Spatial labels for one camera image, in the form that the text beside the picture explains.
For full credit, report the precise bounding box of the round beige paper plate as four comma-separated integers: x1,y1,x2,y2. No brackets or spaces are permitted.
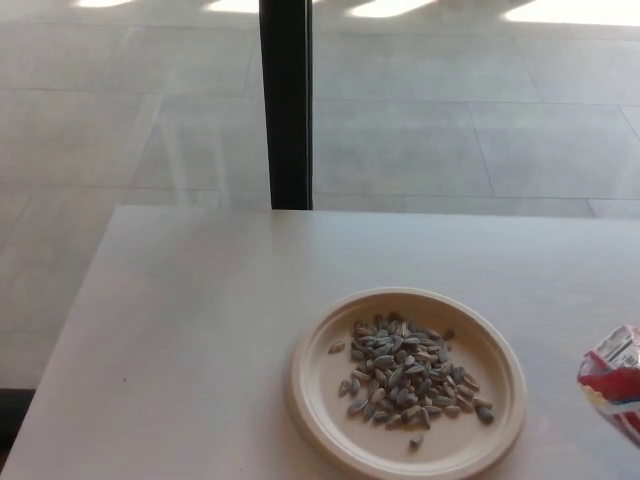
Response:
288,287,529,480

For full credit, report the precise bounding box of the red white sunflower seed bag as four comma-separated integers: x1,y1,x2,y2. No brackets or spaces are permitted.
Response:
576,323,640,448

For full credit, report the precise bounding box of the black vertical window post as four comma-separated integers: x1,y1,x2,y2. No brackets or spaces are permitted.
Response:
258,0,315,210

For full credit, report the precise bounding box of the pile of sunflower seeds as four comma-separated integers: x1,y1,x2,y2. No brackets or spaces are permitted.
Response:
327,312,496,434

